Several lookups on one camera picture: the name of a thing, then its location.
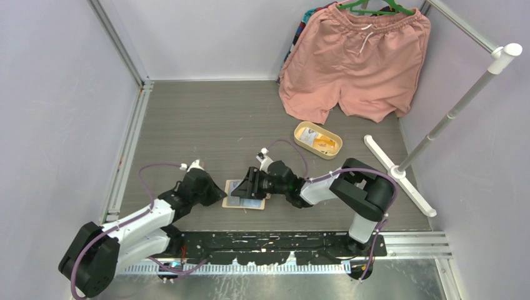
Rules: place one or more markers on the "green clothes hanger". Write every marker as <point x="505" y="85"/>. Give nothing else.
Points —
<point x="371" y="8"/>

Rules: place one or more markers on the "white clothes rack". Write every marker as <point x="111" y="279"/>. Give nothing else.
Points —
<point x="501" y="56"/>

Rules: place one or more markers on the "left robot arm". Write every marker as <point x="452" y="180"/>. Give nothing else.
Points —
<point x="98" y="252"/>

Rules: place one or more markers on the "beige leather card holder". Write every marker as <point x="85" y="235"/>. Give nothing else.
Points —
<point x="234" y="202"/>

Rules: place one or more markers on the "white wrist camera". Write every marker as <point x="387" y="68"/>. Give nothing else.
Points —
<point x="193" y="166"/>
<point x="264" y="159"/>

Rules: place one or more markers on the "orange credit card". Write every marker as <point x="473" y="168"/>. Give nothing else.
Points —
<point x="324" y="145"/>

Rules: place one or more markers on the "yellow oval tray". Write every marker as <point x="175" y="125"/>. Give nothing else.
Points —
<point x="324" y="134"/>

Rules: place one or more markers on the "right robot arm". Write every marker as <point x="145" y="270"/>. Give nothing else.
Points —
<point x="368" y="192"/>

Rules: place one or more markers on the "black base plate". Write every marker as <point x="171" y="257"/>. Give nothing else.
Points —
<point x="264" y="248"/>

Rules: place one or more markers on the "pink shorts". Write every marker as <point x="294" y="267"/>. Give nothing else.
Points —
<point x="369" y="66"/>

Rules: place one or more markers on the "colourful garment behind shorts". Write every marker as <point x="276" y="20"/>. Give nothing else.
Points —
<point x="300" y="28"/>

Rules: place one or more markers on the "white card in tray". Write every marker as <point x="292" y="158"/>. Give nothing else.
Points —
<point x="308" y="136"/>

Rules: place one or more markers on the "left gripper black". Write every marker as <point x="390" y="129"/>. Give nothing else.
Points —
<point x="216" y="194"/>

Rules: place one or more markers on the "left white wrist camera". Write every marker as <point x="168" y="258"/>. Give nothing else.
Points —
<point x="193" y="166"/>

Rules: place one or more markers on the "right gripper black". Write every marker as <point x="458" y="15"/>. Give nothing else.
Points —
<point x="250" y="186"/>

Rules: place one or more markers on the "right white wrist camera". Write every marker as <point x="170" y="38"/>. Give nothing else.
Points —
<point x="264" y="159"/>

